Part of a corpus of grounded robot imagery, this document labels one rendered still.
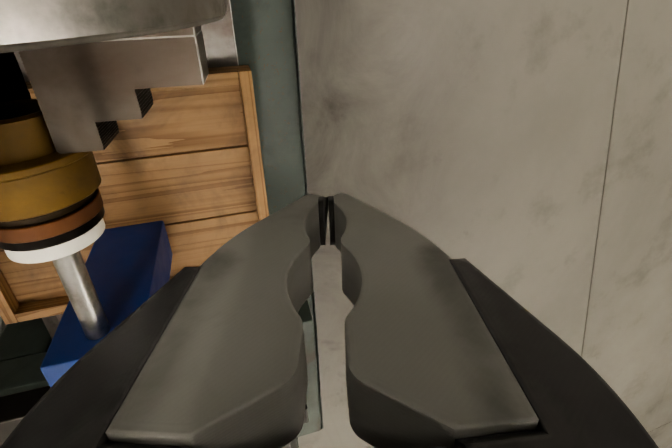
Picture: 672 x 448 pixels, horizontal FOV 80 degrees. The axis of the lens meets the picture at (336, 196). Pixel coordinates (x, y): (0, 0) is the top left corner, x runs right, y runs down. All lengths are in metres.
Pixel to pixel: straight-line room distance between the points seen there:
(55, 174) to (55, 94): 0.05
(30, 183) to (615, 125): 2.24
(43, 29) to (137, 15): 0.04
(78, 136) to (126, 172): 0.25
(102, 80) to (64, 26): 0.11
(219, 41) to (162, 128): 0.13
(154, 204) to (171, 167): 0.06
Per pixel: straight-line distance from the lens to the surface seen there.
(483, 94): 1.77
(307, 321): 0.69
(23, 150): 0.34
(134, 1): 0.22
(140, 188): 0.58
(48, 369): 0.45
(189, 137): 0.55
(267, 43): 0.87
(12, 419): 0.74
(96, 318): 0.43
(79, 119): 0.32
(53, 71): 0.32
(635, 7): 2.16
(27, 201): 0.34
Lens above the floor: 1.40
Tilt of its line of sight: 58 degrees down
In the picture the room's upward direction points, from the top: 149 degrees clockwise
